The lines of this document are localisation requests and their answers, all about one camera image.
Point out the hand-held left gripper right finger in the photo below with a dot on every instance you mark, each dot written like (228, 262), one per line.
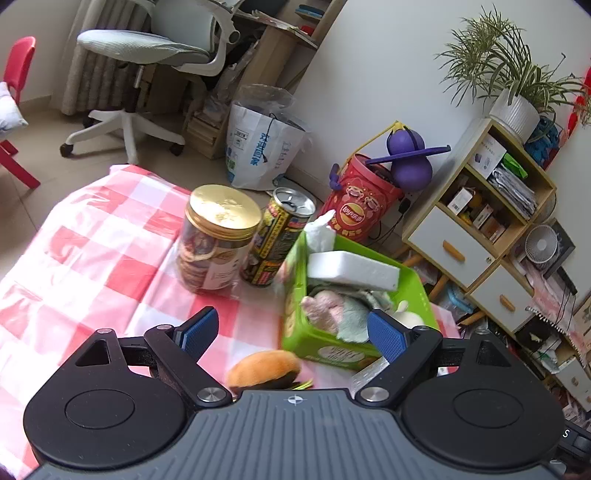
(385, 338)

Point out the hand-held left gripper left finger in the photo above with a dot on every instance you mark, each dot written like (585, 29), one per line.
(201, 331)

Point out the white plush toy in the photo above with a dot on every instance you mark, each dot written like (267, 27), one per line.
(411, 317)

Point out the pastel patchwork plush toy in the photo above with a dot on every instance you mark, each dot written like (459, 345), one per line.
(337, 311)

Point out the green plastic bin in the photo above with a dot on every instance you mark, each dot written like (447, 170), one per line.
(318, 348)

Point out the burger plush toy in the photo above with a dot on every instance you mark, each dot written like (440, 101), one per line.
(263, 369)

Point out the white foam block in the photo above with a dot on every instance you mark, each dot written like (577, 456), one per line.
(353, 270)

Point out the white tissue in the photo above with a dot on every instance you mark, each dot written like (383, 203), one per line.
(320, 233)

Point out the blue lid storage box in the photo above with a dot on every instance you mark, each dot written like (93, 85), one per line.
(457, 300)

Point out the clear jar with gold lid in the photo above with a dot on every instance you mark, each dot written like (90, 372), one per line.
(214, 240)

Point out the tall wooden shelf cabinet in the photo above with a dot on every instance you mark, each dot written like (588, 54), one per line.
(443, 240)

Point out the black yellow drink can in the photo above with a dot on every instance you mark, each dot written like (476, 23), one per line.
(277, 240)

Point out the low wooden drawer cabinet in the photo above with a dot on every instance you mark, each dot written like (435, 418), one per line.
(496, 290)

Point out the red white checked tablecloth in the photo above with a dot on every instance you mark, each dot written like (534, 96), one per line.
(92, 258)

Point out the red snack bucket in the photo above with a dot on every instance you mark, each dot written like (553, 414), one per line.
(360, 203)

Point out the pink cloth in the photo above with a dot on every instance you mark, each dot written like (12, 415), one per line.
(551, 304)

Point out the black power strip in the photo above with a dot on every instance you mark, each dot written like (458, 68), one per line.
(567, 281)

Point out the purple jump ball toy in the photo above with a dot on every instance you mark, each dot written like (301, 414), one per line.
(411, 166)

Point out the white desk fan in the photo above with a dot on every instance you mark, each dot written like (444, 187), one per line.
(541, 244)

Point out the white paper bag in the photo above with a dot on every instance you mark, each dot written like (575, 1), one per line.
(263, 147)

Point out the stack of papers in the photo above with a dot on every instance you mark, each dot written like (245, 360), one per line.
(515, 191)

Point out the white box on shelf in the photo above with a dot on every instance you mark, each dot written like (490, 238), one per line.
(488, 154)

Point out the green packet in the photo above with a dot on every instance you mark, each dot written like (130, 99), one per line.
(516, 165)

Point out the blue plush toy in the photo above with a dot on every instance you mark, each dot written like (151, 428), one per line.
(545, 143)

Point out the white ribbed plant pot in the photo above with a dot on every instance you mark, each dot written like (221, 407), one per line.
(515, 115)

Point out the beige curtain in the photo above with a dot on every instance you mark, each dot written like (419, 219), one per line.
(92, 81)

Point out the white grey office chair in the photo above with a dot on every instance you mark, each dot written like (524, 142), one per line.
(152, 46)

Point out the wooden desk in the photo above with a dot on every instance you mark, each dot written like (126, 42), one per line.
(272, 50)

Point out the white pillow with blue print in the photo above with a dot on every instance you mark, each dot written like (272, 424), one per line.
(10, 110)

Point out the green spider plant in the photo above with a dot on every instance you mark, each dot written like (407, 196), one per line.
(508, 60)

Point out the red plastic chair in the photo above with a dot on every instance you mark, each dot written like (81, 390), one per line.
(18, 60)

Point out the black picture frame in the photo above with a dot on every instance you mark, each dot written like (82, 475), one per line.
(567, 244)

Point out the red wall decoration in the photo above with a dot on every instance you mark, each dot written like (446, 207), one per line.
(581, 101)

